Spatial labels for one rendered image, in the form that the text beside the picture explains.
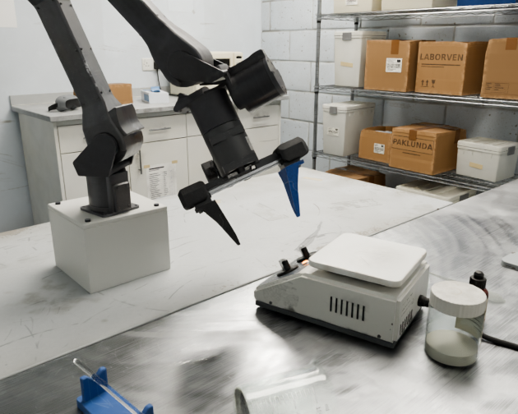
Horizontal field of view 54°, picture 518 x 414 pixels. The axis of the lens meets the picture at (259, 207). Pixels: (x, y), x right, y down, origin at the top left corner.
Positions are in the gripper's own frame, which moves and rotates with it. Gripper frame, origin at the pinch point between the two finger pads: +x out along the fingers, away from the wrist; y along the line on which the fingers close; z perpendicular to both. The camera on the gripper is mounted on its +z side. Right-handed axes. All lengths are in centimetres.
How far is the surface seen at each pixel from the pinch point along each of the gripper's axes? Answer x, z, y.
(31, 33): -149, 239, 46
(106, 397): 10.5, -16.9, 24.1
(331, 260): 9.7, -8.0, -4.4
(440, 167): 23, 195, -128
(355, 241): 9.7, -2.3, -9.9
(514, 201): 24, 39, -60
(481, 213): 21, 32, -47
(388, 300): 15.7, -13.5, -7.2
